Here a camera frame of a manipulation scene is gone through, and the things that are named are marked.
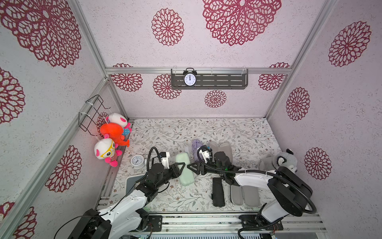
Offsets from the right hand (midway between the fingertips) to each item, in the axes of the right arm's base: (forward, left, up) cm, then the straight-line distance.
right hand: (189, 165), depth 79 cm
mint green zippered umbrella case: (-5, +1, -3) cm, 6 cm away
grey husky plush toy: (+4, -45, -2) cm, 46 cm away
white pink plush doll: (+28, +45, +6) cm, 53 cm away
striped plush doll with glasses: (+5, +45, +6) cm, 45 cm away
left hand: (+1, +3, -2) cm, 4 cm away
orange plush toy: (+18, +45, +6) cm, 49 cm away
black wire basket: (+15, +51, +20) cm, 57 cm away
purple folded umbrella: (+21, -4, -10) cm, 23 cm away
